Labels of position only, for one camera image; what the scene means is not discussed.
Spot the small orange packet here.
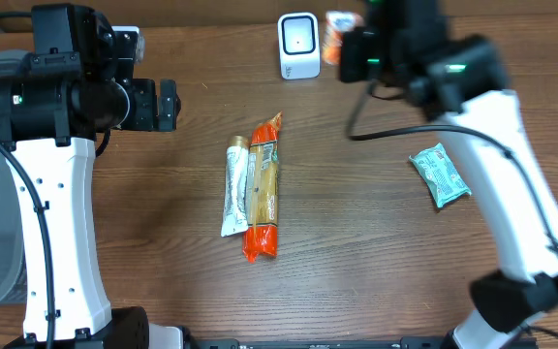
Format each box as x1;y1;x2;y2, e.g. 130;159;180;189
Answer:
322;11;363;65

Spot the white silver tube package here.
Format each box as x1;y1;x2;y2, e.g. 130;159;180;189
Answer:
221;136;249;238

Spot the teal snack packet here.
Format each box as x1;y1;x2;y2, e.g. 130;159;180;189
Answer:
409;143;472;208

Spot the long orange snack package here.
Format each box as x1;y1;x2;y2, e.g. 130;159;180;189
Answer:
242;111;283;263

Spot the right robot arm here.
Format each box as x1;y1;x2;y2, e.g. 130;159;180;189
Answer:
339;0;558;348

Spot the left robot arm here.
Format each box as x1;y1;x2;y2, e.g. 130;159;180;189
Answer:
0;4;185;349

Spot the white barcode scanner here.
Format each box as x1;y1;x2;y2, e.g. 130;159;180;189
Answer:
277;12;321;80

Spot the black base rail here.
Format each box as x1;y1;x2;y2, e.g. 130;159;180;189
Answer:
183;336;452;349

